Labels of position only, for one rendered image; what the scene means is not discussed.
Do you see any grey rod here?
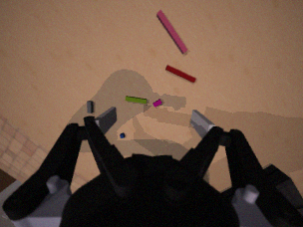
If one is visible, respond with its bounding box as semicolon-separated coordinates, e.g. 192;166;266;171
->
87;101;94;114

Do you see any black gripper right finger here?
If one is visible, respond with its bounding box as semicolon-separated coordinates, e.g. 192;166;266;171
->
163;110;303;227

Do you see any dark red rod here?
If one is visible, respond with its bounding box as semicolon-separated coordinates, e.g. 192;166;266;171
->
166;65;196;83

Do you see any pink rod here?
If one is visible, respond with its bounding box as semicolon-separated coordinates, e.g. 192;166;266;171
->
156;10;187;53

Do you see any lime green rod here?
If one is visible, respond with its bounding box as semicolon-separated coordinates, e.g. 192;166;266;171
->
126;96;147;104

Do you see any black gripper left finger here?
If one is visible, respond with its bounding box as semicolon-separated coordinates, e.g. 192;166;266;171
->
2;107;139;227

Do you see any short magenta rod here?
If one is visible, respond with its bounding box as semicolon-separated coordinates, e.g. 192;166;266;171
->
152;99;162;107

